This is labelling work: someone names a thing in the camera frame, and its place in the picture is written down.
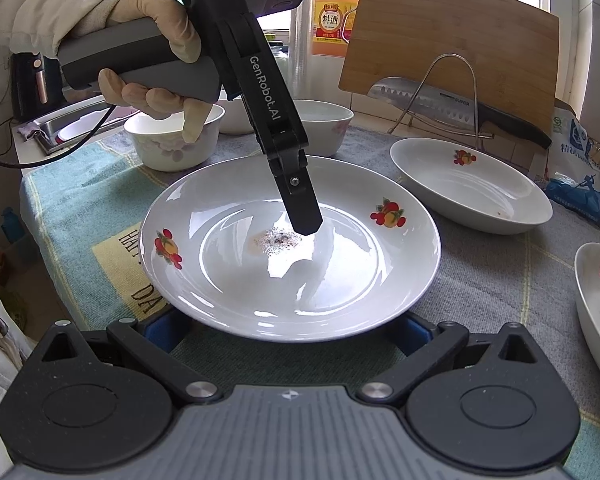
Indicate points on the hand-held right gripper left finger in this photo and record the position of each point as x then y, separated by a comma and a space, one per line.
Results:
155, 332

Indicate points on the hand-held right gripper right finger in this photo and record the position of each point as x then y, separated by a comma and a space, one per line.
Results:
420, 335

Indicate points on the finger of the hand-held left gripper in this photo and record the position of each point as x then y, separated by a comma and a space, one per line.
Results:
300, 200

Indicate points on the white floral bowl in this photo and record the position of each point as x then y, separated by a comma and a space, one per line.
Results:
165, 150
325, 132
235, 120

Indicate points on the person's left hand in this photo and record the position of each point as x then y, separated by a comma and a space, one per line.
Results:
170, 15

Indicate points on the stack of clear plastic cups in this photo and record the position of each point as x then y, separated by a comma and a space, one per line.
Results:
300, 50

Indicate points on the orange cooking wine bottle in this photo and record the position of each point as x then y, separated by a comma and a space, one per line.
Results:
330, 20

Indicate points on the checked table cloth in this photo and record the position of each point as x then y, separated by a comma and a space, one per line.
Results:
505, 270

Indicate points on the bamboo cutting board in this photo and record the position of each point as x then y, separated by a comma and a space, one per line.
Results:
430, 35

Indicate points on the stainless steel sink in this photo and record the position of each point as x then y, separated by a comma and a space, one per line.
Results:
60, 122

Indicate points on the blue and white salt bag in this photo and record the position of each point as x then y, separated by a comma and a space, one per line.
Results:
575, 160

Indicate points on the purple rag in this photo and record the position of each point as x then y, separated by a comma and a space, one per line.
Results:
29, 130

